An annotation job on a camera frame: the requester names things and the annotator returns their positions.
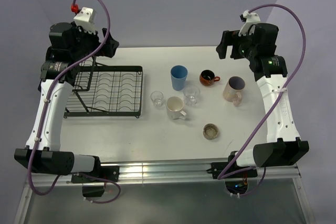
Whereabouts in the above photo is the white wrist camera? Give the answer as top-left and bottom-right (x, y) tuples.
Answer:
(74, 7), (96, 34)
(238, 10), (260, 37)

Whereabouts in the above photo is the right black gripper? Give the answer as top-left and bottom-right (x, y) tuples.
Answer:
(215, 29), (258, 61)

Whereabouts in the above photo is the aluminium mounting rail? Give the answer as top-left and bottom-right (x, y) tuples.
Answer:
(32, 163), (301, 187)

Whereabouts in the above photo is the small speckled stone cup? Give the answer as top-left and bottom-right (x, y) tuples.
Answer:
(203, 123), (219, 140)

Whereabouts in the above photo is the small clear glass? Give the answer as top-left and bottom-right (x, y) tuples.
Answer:
(150, 91), (164, 108)

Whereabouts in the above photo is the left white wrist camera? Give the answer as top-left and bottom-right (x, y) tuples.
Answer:
(74, 7), (96, 34)

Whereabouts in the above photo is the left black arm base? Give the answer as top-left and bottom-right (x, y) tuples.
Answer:
(70, 165), (121, 204)

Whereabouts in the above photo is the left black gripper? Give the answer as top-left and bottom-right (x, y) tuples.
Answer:
(70, 22), (119, 62)

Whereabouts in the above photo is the white ceramic mug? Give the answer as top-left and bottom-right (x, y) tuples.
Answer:
(166, 97), (186, 120)

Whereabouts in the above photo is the brown ceramic teacup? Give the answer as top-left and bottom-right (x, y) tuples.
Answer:
(200, 70), (220, 87)

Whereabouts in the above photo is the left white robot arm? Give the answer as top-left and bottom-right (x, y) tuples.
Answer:
(14, 22), (119, 182)

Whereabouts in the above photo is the blue plastic cup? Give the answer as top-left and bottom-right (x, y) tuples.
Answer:
(170, 65), (188, 91)

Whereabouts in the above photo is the black wire dish rack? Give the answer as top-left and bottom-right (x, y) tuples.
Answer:
(64, 57), (144, 119)

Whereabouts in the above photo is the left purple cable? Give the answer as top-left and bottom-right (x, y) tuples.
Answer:
(27, 0), (122, 204)

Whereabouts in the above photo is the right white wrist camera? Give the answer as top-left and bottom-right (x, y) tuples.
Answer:
(238, 10), (260, 37)

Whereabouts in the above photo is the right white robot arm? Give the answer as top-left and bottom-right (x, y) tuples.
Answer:
(216, 23), (309, 177)

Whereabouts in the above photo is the large clear glass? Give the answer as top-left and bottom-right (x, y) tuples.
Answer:
(183, 84), (200, 106)

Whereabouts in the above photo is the pink glazed mug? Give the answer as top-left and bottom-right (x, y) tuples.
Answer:
(223, 76), (245, 106)

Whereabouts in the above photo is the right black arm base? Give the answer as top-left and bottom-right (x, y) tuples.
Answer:
(210, 151), (258, 190)

